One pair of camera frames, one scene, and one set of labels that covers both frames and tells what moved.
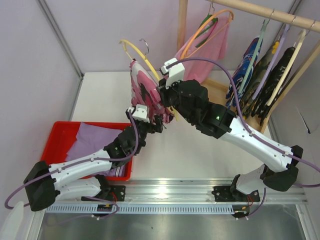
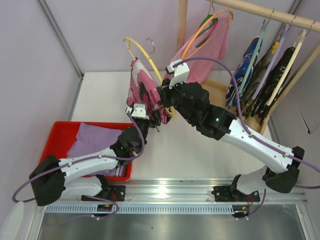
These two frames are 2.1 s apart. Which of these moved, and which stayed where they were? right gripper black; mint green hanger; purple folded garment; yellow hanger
Moved: yellow hanger
Stayed: purple folded garment; mint green hanger; right gripper black
